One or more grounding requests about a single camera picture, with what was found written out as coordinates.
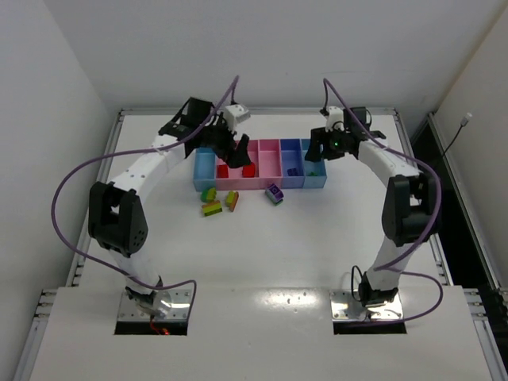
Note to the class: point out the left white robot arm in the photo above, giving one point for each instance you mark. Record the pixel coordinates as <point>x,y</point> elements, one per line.
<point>116,218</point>

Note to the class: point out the purple curved lego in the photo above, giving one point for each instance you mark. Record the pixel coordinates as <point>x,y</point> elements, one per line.
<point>273,192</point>

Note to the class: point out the red apple lego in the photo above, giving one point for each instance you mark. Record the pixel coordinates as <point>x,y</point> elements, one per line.
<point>249,171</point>

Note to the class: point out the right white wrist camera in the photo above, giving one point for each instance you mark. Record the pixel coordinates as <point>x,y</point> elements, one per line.
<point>334,118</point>

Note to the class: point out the small pink bin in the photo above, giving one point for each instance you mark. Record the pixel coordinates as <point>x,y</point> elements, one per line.
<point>269,160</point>

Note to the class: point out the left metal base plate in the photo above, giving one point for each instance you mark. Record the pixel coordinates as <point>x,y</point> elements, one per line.
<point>167,306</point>

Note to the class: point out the large pink bin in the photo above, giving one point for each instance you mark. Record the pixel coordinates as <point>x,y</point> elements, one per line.
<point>235,181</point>

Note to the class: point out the tan lego brick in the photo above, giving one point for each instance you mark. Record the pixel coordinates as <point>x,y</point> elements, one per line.
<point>233,201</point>

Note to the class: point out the metal base plate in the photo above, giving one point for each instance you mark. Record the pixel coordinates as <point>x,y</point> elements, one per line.
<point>345,309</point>
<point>167,306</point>

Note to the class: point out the lime green round lego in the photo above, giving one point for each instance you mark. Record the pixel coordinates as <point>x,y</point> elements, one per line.
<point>209,195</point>

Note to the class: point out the red lego brick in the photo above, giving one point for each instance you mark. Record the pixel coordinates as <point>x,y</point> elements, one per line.
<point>222,171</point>

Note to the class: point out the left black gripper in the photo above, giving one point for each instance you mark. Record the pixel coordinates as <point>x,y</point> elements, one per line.
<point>224,144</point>

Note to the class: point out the lime and orange lego stack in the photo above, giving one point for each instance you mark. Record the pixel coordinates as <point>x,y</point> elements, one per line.
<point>212,208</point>

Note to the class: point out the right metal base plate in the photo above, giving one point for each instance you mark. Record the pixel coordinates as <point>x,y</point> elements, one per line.
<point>345,309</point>

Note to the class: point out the lime curved lego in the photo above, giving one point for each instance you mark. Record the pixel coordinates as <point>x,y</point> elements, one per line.
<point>230,197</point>

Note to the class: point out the dark blue bin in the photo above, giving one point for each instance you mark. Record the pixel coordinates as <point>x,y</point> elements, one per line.
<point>291,157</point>

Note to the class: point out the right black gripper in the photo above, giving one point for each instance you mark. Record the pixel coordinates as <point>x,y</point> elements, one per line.
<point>321,144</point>

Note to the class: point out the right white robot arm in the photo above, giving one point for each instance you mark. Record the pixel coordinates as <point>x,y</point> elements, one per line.
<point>410,200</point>

